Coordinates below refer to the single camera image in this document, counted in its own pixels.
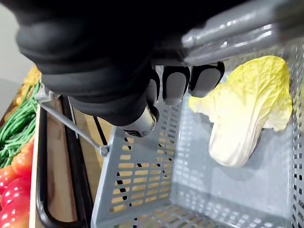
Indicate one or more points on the right robot hand black cloth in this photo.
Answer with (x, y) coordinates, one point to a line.
(95, 59)

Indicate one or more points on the pale yellow napa cabbage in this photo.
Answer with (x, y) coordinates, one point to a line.
(247, 114)

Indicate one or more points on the black metal shelf frame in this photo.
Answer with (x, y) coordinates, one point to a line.
(42, 171)

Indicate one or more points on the wooden produce shelf board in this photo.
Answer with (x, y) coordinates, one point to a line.
(58, 166)

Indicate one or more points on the green long beans bundle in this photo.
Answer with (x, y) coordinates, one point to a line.
(16, 126)

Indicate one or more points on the orange red bell pepper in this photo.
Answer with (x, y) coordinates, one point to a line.
(22, 159)

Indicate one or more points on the yellow vegetable pile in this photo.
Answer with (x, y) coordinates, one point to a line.
(29, 78)

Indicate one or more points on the red shiny tomato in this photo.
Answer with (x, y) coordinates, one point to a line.
(15, 202)

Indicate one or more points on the grey plastic shopping basket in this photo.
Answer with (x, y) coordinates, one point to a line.
(190, 190)

